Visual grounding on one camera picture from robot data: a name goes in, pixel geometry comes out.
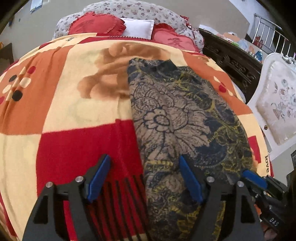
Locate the red heart pillow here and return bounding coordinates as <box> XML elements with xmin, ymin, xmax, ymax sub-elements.
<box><xmin>151</xmin><ymin>23</ymin><xmax>201</xmax><ymax>52</ymax></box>
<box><xmin>68</xmin><ymin>12</ymin><xmax>126</xmax><ymax>36</ymax></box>

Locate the metal stair railing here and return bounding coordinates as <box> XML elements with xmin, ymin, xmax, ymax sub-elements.
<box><xmin>251</xmin><ymin>14</ymin><xmax>295</xmax><ymax>58</ymax></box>

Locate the floral padded headboard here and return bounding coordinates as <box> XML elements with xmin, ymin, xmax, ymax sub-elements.
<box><xmin>53</xmin><ymin>1</ymin><xmax>204</xmax><ymax>52</ymax></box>

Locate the dark floral patterned garment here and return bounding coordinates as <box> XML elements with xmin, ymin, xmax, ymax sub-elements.
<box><xmin>127</xmin><ymin>58</ymin><xmax>253</xmax><ymax>240</ymax></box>

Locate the eye chart wall poster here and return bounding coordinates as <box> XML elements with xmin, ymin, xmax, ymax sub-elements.
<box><xmin>30</xmin><ymin>0</ymin><xmax>43</xmax><ymax>13</ymax></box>

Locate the orange red patchwork blanket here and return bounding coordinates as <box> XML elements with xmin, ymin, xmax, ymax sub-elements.
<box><xmin>1</xmin><ymin>33</ymin><xmax>273</xmax><ymax>240</ymax></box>

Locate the dark carved wooden cabinet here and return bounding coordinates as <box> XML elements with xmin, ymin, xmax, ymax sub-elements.
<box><xmin>199</xmin><ymin>29</ymin><xmax>262</xmax><ymax>102</ymax></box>

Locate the white ornate upholstered chair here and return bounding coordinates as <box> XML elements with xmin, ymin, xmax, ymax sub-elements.
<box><xmin>247</xmin><ymin>53</ymin><xmax>295</xmax><ymax>160</ymax></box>

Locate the dark wooden side table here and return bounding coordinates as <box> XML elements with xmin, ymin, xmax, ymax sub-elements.
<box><xmin>0</xmin><ymin>43</ymin><xmax>14</xmax><ymax>74</ymax></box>

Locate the right red heart pillow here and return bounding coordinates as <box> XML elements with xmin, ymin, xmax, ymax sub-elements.
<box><xmin>151</xmin><ymin>23</ymin><xmax>201</xmax><ymax>52</ymax></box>

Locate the left red heart pillow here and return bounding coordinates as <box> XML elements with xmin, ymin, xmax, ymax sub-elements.
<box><xmin>68</xmin><ymin>12</ymin><xmax>126</xmax><ymax>36</ymax></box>

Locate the white square pillow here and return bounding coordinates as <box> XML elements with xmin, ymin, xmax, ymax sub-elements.
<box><xmin>121</xmin><ymin>18</ymin><xmax>154</xmax><ymax>40</ymax></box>

